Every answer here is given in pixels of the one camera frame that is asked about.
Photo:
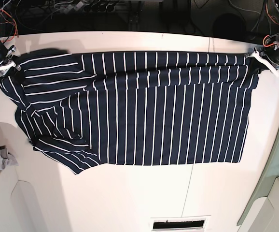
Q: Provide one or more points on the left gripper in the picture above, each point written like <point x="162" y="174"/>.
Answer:
<point x="266" y="56"/>

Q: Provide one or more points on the navy white striped t-shirt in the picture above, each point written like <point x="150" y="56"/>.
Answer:
<point x="134" y="108"/>

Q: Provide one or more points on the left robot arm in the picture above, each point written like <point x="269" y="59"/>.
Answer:
<point x="276" y="6"/>

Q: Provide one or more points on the black power strip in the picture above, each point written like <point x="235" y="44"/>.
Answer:
<point x="102" y="6"/>

